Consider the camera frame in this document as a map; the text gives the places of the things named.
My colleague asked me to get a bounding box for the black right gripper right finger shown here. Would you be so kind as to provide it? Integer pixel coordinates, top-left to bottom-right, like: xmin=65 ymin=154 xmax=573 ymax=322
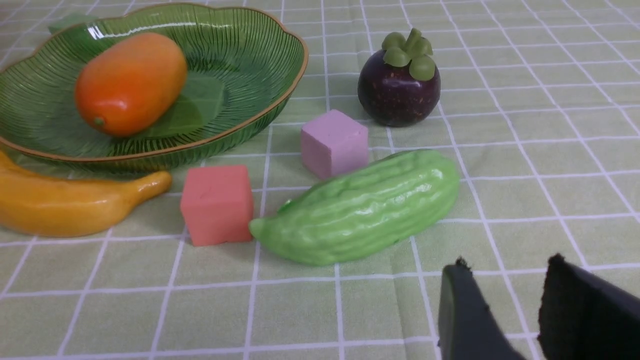
xmin=538 ymin=254 xmax=640 ymax=360

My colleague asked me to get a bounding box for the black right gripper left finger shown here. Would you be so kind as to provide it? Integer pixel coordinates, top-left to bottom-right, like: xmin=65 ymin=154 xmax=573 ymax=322
xmin=438 ymin=257 xmax=524 ymax=360

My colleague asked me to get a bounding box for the green toy bitter gourd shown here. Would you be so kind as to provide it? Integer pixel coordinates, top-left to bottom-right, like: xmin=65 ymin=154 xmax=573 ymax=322
xmin=249 ymin=149 xmax=461 ymax=266

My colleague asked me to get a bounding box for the purple toy mangosteen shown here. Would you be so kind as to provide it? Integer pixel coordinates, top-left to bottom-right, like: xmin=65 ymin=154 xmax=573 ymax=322
xmin=357 ymin=28 xmax=441 ymax=127

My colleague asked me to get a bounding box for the orange toy mango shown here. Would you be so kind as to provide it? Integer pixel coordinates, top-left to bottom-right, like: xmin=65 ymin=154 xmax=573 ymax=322
xmin=74 ymin=32 xmax=188 ymax=138

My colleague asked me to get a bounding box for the yellow toy banana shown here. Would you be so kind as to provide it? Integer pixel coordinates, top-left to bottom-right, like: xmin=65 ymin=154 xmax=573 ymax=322
xmin=0 ymin=153 xmax=173 ymax=238

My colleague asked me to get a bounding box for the green checked tablecloth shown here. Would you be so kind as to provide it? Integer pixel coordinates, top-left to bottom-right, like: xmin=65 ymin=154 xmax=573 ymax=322
xmin=1 ymin=0 xmax=640 ymax=360

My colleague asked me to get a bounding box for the lilac foam cube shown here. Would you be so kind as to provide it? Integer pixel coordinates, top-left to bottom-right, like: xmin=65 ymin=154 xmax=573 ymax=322
xmin=300 ymin=109 xmax=370 ymax=180

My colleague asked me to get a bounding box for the salmon pink foam cube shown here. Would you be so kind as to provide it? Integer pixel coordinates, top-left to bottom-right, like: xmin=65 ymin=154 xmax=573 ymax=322
xmin=180 ymin=164 xmax=254 ymax=247

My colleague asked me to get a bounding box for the green glass leaf plate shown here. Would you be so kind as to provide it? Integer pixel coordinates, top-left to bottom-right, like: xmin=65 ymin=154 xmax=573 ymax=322
xmin=1 ymin=2 xmax=309 ymax=174

